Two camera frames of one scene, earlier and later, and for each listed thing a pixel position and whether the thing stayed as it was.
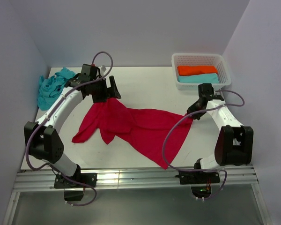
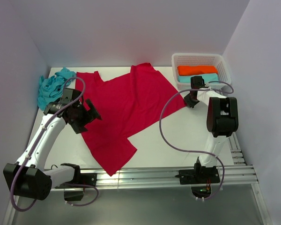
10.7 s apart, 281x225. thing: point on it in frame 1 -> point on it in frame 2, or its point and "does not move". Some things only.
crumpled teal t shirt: x=51 y=86 does not move
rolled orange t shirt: x=193 y=70 does not move
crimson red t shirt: x=146 y=131 -> x=125 y=103
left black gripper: x=111 y=92 -> x=91 y=115
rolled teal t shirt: x=201 y=78 does not move
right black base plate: x=195 y=177 does not move
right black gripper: x=191 y=109 -> x=190 y=104
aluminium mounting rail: x=44 y=180 does not move
